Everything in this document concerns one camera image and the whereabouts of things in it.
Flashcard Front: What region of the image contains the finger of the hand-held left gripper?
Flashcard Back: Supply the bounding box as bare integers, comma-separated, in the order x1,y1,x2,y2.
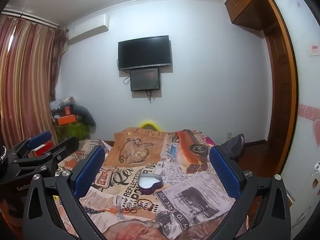
7,131,52,163
10,137,80,180

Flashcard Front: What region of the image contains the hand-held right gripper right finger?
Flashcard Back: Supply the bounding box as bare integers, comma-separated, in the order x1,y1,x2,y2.
209,145,292,240

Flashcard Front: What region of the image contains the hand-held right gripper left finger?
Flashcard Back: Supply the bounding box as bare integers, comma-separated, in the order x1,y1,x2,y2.
22,145,110,240

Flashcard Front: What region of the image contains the purple heart-shaped tin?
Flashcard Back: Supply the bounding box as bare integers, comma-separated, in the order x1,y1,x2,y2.
137,173,163,195

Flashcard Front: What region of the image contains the red box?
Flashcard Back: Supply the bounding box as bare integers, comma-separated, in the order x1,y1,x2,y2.
35,142,53,157

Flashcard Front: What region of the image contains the green box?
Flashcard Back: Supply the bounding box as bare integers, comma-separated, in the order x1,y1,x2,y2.
56,124,90,141

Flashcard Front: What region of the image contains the orange box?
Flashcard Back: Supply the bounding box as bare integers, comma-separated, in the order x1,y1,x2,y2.
55,114,77,125

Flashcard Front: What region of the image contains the grey plush toy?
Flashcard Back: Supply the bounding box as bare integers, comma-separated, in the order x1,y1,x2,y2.
74,105,97,133

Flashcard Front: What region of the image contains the striped brown curtain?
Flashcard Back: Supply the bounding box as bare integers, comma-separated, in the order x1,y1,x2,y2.
0,12,68,155

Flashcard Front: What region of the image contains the printed newspaper pattern blanket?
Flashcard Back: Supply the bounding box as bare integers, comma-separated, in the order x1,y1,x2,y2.
54,127,250,240

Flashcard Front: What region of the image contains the yellow round object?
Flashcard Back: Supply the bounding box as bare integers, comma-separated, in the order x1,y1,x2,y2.
139,120,162,132

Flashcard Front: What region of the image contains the white appliance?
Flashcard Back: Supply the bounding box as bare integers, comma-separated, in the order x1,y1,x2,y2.
304,161,320,195

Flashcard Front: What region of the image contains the wooden door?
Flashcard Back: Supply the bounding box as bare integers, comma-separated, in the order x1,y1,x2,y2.
261,0,299,178

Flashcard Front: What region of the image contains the white air conditioner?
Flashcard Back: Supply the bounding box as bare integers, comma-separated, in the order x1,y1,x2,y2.
67,14,110,44

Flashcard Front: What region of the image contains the wooden overhead cabinet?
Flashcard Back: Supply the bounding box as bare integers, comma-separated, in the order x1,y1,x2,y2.
224,0,275,32

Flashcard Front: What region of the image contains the pink heart wall sticker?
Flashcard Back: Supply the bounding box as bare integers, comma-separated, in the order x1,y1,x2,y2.
299,104,320,148

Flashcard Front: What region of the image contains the small black wall monitor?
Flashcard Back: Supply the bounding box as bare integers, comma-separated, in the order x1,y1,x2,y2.
130,67,161,92

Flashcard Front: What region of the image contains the large black wall television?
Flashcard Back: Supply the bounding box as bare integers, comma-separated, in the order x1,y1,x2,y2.
118,35,172,71

